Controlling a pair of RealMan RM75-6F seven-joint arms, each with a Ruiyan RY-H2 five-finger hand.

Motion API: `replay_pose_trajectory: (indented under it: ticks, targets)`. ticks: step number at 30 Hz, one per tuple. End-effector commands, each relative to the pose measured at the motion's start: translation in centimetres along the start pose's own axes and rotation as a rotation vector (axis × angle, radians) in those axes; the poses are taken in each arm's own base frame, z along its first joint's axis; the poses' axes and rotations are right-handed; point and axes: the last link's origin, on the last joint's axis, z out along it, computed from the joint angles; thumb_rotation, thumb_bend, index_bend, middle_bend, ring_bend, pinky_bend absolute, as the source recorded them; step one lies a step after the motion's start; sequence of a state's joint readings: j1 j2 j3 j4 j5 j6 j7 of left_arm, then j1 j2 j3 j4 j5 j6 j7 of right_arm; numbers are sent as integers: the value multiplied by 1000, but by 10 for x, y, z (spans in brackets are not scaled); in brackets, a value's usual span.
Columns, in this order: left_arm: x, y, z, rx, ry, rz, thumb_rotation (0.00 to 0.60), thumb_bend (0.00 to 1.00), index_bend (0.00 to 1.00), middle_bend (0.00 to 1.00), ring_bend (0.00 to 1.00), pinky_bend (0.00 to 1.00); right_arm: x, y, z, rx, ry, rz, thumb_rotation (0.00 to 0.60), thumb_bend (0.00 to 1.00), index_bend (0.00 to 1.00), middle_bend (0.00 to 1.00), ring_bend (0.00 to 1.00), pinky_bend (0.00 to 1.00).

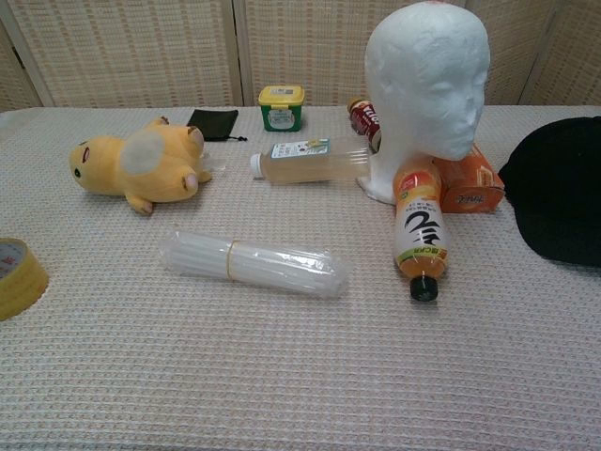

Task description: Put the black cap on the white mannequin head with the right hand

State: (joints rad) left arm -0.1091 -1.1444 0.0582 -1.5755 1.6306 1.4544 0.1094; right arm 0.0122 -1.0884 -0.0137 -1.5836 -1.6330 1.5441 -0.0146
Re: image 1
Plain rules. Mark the yellow tape roll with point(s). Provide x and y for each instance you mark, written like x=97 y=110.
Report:
x=26 y=293

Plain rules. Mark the woven folding screen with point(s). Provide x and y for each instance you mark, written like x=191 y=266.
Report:
x=141 y=47

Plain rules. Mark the green tub with yellow lid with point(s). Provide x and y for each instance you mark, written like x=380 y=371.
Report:
x=281 y=113

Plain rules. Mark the white woven tablecloth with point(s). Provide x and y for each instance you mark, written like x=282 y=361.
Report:
x=282 y=376

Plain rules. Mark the clear pack of white straws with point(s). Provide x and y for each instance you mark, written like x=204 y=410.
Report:
x=263 y=264

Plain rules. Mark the clear bottle with pale drink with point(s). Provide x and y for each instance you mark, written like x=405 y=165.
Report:
x=305 y=165

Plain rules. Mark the black cap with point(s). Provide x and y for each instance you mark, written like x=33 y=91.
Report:
x=556 y=197

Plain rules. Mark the orange cardboard box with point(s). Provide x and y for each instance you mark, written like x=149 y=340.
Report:
x=472 y=190

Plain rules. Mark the orange juice bottle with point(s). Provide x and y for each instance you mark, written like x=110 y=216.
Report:
x=420 y=225

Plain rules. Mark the white foam mannequin head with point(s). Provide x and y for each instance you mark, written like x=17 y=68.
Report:
x=422 y=84

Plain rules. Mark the red labelled drink bottle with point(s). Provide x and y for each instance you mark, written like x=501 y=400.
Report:
x=364 y=119

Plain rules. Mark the yellow plush toy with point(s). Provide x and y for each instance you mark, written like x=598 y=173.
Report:
x=157 y=176

